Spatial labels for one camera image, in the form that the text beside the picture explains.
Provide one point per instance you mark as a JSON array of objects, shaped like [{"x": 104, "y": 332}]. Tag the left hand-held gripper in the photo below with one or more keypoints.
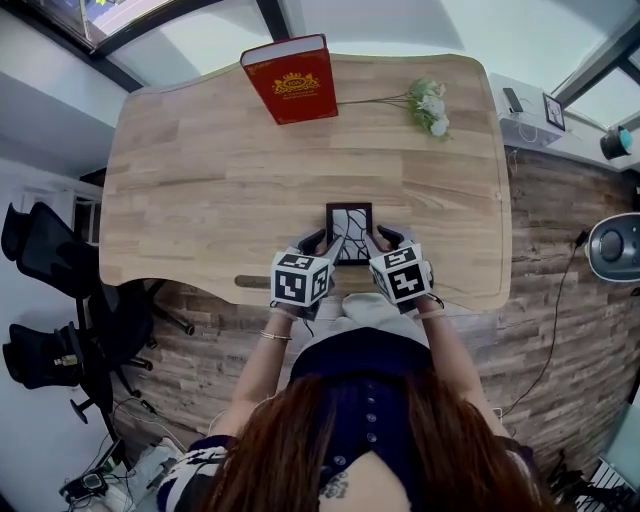
[{"x": 295, "y": 282}]

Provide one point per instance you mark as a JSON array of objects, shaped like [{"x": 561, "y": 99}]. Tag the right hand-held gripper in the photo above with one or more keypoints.
[{"x": 402, "y": 277}]

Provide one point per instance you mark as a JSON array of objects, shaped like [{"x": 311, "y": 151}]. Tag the black picture frame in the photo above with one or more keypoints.
[{"x": 349, "y": 235}]

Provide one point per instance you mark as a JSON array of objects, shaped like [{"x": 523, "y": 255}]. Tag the person's right forearm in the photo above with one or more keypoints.
[{"x": 450, "y": 360}]

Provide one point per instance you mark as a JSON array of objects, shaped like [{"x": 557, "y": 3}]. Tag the person's left forearm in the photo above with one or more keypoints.
[{"x": 262, "y": 360}]

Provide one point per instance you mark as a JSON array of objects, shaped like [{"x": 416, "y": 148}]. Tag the small black framed picture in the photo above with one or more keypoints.
[{"x": 554, "y": 111}]

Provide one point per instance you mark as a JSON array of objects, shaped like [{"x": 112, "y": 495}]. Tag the person's beige trousers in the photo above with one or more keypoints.
[{"x": 377, "y": 312}]

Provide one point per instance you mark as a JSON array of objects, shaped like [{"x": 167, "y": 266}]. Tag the person's dark buttoned top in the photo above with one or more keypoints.
[{"x": 365, "y": 380}]

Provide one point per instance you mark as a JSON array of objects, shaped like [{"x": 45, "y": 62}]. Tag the white artificial flower bouquet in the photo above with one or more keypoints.
[{"x": 430, "y": 107}]

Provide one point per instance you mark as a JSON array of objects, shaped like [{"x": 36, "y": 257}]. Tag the red hardcover book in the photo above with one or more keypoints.
[{"x": 295, "y": 82}]

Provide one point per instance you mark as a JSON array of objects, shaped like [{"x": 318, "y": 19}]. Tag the white box device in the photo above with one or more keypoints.
[{"x": 530, "y": 127}]

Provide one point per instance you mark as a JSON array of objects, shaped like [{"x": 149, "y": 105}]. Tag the black smartphone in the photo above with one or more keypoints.
[{"x": 513, "y": 100}]

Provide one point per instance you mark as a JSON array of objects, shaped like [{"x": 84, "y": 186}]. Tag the white round fan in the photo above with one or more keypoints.
[{"x": 614, "y": 246}]

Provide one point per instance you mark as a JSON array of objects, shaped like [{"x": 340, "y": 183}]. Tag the dark pot with teal rim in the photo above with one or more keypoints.
[{"x": 616, "y": 144}]

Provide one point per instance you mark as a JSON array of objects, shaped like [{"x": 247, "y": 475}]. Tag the black office chair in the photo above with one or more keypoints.
[{"x": 60, "y": 300}]

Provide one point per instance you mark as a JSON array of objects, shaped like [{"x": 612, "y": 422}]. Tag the dark framed window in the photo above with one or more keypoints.
[{"x": 95, "y": 20}]

